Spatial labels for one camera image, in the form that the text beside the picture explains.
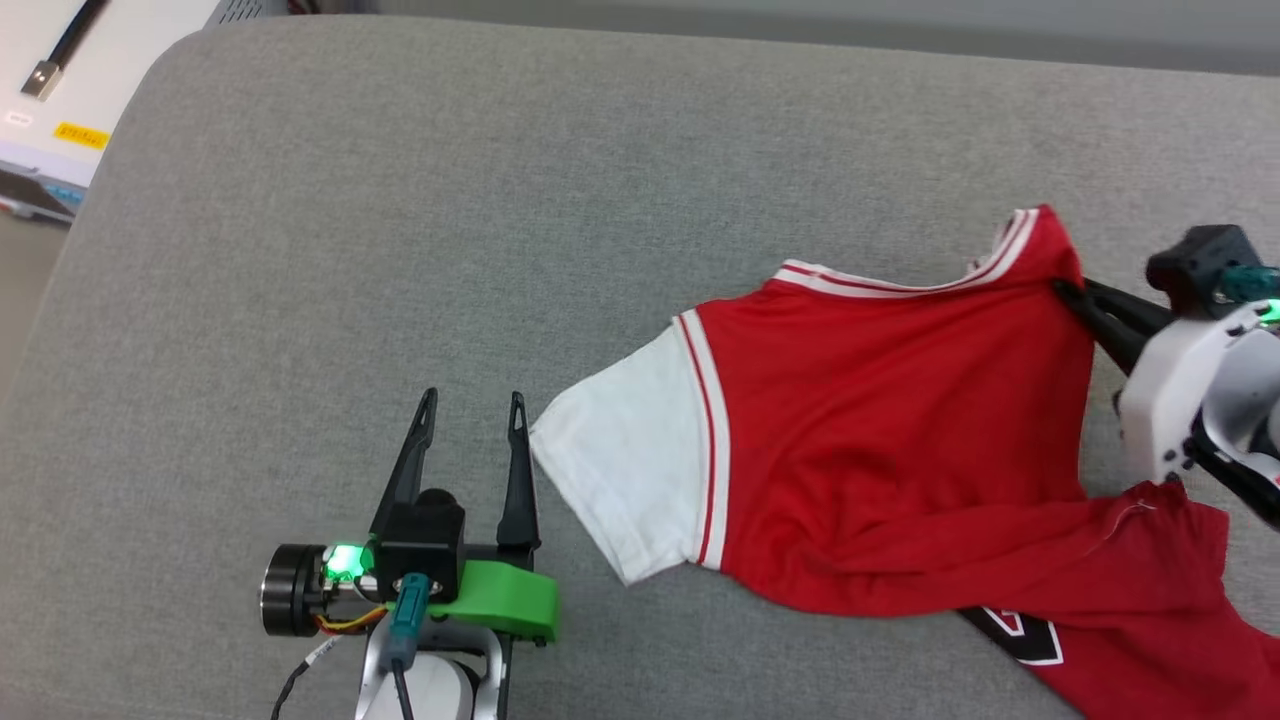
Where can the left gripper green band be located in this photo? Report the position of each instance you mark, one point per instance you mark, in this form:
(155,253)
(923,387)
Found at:
(500,600)

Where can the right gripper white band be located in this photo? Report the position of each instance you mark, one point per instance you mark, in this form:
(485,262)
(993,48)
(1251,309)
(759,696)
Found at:
(1170,400)

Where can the red and white basketball jersey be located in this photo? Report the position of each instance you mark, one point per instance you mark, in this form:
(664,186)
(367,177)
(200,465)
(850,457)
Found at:
(900,450)

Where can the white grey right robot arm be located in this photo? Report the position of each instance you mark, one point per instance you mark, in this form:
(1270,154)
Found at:
(1245,410)

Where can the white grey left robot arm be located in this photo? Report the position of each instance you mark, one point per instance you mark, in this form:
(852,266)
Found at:
(435,690)

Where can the yellow warning label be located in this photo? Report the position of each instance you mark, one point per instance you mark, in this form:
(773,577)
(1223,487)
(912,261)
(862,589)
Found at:
(80,136)

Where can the white metal equipment case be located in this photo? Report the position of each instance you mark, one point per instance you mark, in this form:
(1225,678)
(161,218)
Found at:
(130,70)

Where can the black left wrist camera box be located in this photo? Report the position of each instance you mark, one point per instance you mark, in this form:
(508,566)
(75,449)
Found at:
(425,540)

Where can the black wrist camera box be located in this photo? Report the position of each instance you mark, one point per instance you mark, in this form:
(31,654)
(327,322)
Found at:
(1200,260)
(425,540)

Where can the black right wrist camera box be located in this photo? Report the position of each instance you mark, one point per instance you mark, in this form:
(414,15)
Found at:
(1200,260)

